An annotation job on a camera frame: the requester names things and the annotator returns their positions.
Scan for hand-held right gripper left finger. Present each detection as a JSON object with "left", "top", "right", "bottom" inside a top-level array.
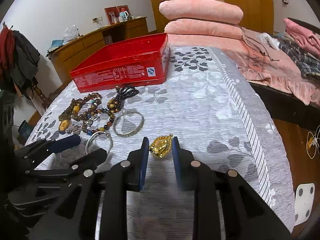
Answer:
[{"left": 30, "top": 137, "right": 150, "bottom": 240}]

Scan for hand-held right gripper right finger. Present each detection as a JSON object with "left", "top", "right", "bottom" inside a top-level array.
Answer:
[{"left": 171, "top": 136, "right": 292, "bottom": 240}]

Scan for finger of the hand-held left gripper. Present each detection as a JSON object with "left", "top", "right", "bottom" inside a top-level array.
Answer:
[
  {"left": 25, "top": 148, "right": 108, "bottom": 178},
  {"left": 15, "top": 134, "right": 81, "bottom": 166}
]

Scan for thin silver bangle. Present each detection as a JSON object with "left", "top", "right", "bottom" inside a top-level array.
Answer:
[{"left": 85, "top": 131, "right": 113, "bottom": 155}]

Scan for silver chain bracelet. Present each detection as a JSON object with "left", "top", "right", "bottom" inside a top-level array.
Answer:
[{"left": 66, "top": 124, "right": 84, "bottom": 135}]

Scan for gold pendant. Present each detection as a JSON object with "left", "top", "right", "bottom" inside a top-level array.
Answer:
[{"left": 149, "top": 134, "right": 174, "bottom": 158}]

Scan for dark bead bracelet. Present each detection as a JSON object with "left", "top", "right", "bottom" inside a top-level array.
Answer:
[{"left": 80, "top": 107, "right": 118, "bottom": 136}]

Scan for pale jade bangle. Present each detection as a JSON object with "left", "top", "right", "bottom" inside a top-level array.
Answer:
[{"left": 113, "top": 109, "right": 145, "bottom": 138}]

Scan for brown bead necklace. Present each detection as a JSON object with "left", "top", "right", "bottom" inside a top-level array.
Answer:
[{"left": 58, "top": 93, "right": 103, "bottom": 124}]

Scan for tiger eye bead bracelet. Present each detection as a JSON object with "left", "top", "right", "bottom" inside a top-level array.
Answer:
[{"left": 106, "top": 99, "right": 123, "bottom": 120}]

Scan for black bead necklace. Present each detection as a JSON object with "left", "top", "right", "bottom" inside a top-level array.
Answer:
[{"left": 115, "top": 85, "right": 139, "bottom": 105}]

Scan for red plastic box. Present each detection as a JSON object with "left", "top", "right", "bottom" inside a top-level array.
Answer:
[{"left": 69, "top": 33, "right": 171, "bottom": 93}]

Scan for blue box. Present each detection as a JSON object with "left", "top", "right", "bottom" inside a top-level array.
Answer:
[{"left": 19, "top": 120, "right": 33, "bottom": 137}]

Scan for wooden coat rack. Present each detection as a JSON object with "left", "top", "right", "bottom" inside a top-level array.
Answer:
[{"left": 30, "top": 77, "right": 53, "bottom": 110}]

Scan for dark hanging jacket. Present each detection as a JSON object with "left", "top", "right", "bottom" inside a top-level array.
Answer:
[{"left": 10, "top": 30, "right": 40, "bottom": 98}]

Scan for lace edged mat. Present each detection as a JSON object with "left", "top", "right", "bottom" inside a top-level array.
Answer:
[{"left": 46, "top": 45, "right": 66, "bottom": 57}]

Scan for wooden sideboard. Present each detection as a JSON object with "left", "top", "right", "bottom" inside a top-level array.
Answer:
[{"left": 46, "top": 17, "right": 157, "bottom": 85}]

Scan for blue cloth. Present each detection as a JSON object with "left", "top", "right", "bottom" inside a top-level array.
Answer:
[{"left": 50, "top": 39, "right": 67, "bottom": 49}]

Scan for white plastic bag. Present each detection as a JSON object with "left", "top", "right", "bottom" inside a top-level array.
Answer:
[{"left": 62, "top": 24, "right": 80, "bottom": 42}]

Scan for red hanging garment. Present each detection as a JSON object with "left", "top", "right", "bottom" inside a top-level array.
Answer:
[{"left": 0, "top": 26, "right": 15, "bottom": 69}]

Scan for white bathroom scale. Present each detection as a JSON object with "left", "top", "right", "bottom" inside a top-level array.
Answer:
[{"left": 294, "top": 183, "right": 316, "bottom": 223}]

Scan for pink quilt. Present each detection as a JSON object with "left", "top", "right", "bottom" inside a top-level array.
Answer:
[{"left": 166, "top": 27, "right": 320, "bottom": 105}]

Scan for pink pillow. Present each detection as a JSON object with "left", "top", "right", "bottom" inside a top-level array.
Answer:
[
  {"left": 159, "top": 0, "right": 244, "bottom": 25},
  {"left": 164, "top": 19, "right": 244, "bottom": 40}
]

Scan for white electric kettle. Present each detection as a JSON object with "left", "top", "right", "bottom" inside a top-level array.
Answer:
[{"left": 119, "top": 8, "right": 130, "bottom": 22}]

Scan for beige garment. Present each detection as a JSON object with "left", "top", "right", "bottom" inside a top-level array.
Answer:
[{"left": 241, "top": 27, "right": 280, "bottom": 60}]

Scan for white cloth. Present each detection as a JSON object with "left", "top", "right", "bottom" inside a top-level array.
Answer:
[{"left": 257, "top": 32, "right": 280, "bottom": 50}]

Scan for plaid clothes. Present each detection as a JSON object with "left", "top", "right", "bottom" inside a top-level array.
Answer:
[{"left": 277, "top": 36, "right": 320, "bottom": 79}]

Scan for wooden wardrobe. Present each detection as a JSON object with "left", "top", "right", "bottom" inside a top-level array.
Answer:
[{"left": 139, "top": 0, "right": 274, "bottom": 34}]

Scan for pink towel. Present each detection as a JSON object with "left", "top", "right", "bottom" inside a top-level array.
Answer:
[{"left": 284, "top": 18, "right": 320, "bottom": 53}]

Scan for dark wooden bed frame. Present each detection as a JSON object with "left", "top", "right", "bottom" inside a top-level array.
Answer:
[{"left": 250, "top": 17, "right": 320, "bottom": 132}]

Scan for red photo frame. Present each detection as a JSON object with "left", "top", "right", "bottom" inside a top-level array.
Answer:
[
  {"left": 104, "top": 7, "right": 118, "bottom": 25},
  {"left": 116, "top": 5, "right": 129, "bottom": 18}
]

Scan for white cable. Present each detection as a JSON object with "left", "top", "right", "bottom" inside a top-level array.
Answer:
[{"left": 306, "top": 125, "right": 320, "bottom": 159}]

